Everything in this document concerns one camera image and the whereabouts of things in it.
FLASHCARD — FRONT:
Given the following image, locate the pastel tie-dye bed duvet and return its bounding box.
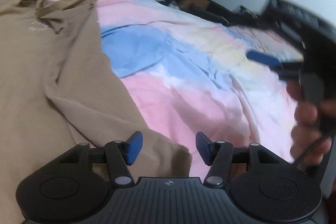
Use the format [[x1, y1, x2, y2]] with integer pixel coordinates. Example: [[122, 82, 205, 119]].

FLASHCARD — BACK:
[[97, 0, 302, 178]]

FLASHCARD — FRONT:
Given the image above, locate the black sofa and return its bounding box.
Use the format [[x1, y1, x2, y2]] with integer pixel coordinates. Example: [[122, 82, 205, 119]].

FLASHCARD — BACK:
[[166, 0, 260, 28]]

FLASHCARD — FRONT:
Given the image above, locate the brown paper bag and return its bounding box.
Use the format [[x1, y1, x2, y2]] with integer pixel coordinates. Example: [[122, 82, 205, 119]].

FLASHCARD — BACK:
[[179, 0, 210, 10]]

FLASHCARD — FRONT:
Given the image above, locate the person's right hand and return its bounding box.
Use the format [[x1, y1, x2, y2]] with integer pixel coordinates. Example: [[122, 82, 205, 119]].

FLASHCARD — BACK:
[[286, 82, 335, 167]]

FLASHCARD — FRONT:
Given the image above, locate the tan t-shirt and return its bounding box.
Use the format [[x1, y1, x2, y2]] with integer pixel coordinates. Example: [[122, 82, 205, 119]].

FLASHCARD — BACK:
[[1, 0, 191, 223]]

